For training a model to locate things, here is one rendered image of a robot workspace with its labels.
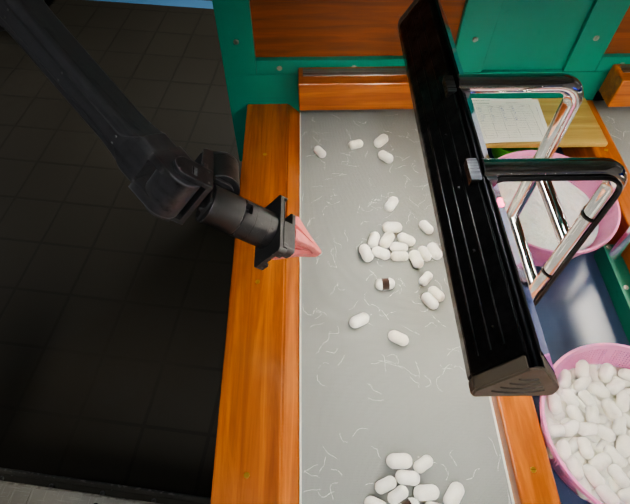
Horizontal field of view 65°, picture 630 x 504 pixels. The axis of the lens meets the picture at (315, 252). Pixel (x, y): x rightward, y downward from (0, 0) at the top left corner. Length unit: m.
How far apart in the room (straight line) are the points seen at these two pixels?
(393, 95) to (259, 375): 0.65
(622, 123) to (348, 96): 0.64
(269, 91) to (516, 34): 0.53
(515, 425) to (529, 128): 0.65
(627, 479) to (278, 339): 0.54
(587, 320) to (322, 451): 0.56
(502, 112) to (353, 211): 0.42
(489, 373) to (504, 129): 0.77
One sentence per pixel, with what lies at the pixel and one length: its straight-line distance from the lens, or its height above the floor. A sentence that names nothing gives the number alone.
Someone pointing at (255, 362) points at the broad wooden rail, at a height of 0.76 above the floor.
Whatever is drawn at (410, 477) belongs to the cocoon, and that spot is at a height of 0.76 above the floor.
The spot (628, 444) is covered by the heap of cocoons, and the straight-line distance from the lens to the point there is 0.91.
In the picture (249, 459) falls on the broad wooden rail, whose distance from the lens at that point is 0.76.
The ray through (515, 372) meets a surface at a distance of 0.47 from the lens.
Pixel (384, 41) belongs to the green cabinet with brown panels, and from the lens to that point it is 1.13.
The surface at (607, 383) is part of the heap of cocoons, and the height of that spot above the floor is 0.73.
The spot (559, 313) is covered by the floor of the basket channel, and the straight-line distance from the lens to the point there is 1.05.
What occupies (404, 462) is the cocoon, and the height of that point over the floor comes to 0.76.
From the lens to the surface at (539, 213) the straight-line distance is 1.09.
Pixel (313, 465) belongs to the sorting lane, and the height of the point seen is 0.74.
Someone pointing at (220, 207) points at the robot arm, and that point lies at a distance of 0.68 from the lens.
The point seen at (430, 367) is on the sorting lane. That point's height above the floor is 0.74.
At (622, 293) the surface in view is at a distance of 1.08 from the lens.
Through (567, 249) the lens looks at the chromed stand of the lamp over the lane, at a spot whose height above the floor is 0.97.
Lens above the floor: 1.51
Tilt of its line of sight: 55 degrees down
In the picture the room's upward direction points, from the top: straight up
